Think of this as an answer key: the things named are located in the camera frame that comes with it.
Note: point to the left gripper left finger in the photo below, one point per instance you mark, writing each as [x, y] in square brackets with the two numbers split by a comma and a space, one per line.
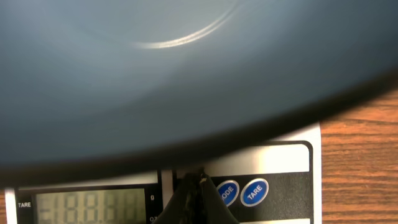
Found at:
[182, 207]

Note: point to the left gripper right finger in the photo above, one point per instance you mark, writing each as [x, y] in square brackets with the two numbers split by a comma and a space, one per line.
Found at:
[216, 211]

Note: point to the white digital kitchen scale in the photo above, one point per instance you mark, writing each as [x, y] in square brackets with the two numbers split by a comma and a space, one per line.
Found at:
[279, 181]

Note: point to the blue metal bowl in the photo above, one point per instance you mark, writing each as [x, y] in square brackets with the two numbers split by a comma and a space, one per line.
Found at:
[96, 89]

